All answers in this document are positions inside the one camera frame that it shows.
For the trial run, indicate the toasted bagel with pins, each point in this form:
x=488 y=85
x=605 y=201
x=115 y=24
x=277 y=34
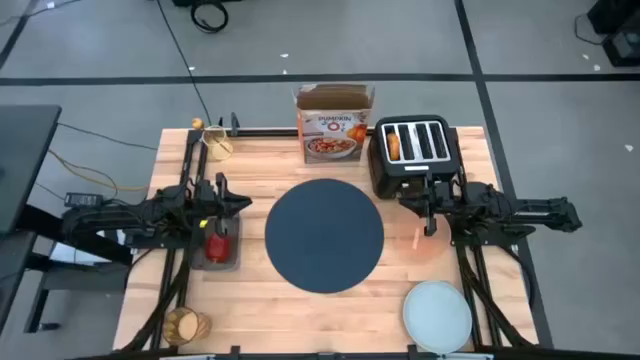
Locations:
x=393 y=146

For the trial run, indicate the small cup of milk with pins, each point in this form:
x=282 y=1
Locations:
x=220 y=150

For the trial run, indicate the amber ribbed glass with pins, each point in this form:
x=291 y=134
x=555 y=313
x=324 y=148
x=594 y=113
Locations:
x=186 y=326

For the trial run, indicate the Pumpkin O's cereal box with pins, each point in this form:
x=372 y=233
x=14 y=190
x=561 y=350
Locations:
x=332 y=125

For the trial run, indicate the black power adapter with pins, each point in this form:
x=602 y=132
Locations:
x=82 y=200

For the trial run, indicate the grey translucent plastic tray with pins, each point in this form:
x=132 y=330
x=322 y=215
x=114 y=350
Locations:
x=235 y=250

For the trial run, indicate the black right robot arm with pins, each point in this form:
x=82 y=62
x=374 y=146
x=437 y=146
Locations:
x=525 y=210

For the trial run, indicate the dark blue round placemat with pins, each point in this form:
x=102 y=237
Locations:
x=325 y=235

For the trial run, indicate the pale grey round plate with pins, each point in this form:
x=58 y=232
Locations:
x=437 y=317

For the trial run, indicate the black equipment case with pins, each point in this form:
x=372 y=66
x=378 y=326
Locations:
x=617 y=15

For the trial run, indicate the pink translucent bowl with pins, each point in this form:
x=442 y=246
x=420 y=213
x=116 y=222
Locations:
x=410 y=246

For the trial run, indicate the red apple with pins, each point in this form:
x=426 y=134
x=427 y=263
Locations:
x=218 y=248

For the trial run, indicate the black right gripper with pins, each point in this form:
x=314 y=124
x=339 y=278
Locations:
x=442 y=200

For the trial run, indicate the black equipment box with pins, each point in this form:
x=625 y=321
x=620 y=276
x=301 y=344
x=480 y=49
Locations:
x=625 y=47

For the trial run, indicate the black aluminium rig frame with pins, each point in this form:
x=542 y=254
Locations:
x=260 y=132

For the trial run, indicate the black desk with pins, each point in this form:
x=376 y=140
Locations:
x=25 y=165

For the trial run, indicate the black four-slot toaster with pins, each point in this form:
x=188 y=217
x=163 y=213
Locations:
x=390 y=170

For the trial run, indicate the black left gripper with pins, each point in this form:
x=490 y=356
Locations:
x=215 y=205

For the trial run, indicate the white strip on frame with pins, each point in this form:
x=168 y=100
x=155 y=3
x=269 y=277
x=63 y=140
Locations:
x=187 y=357
x=465 y=356

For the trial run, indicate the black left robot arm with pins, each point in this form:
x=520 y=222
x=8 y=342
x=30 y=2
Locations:
x=125 y=215

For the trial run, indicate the white paper sheet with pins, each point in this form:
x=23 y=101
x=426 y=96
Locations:
x=75 y=252

